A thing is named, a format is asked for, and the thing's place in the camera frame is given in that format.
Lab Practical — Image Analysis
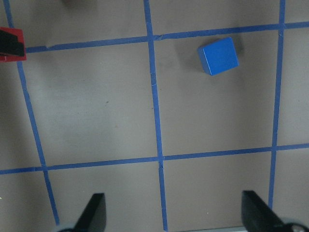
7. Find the red wooden block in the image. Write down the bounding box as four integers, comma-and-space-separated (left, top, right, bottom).
0, 27, 27, 63

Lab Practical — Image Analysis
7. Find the blue wooden block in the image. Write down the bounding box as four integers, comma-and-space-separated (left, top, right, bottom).
197, 37, 239, 76

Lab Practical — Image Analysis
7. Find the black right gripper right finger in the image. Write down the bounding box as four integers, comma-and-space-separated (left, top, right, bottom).
241, 190, 286, 232

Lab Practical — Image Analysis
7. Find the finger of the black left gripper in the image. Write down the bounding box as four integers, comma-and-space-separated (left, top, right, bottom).
0, 29, 25, 57

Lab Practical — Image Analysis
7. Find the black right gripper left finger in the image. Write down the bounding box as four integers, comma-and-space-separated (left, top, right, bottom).
73, 193, 107, 232

